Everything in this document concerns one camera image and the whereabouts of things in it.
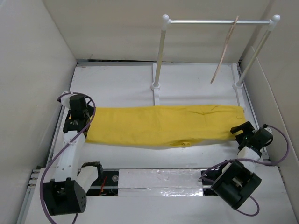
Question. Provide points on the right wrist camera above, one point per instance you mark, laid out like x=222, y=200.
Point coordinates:
x=267, y=128

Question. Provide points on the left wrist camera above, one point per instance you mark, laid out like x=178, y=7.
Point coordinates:
x=64, y=99

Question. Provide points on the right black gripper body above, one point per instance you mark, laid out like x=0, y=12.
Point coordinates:
x=246, y=137

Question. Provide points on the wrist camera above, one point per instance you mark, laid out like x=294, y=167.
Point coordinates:
x=64, y=99
x=267, y=128

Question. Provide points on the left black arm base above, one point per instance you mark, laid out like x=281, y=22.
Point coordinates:
x=107, y=186

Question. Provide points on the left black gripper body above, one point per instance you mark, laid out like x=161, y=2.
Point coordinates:
x=87, y=113

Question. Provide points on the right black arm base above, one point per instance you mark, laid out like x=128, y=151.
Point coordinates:
x=209, y=178

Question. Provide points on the white clothes rack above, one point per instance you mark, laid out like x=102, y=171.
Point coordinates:
x=156, y=67

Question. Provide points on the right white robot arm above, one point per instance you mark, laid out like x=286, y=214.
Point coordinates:
x=237, y=179

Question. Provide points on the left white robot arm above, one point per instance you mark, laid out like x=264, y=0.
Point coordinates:
x=66, y=191

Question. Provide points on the yellow trousers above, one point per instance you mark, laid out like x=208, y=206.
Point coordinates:
x=176, y=126

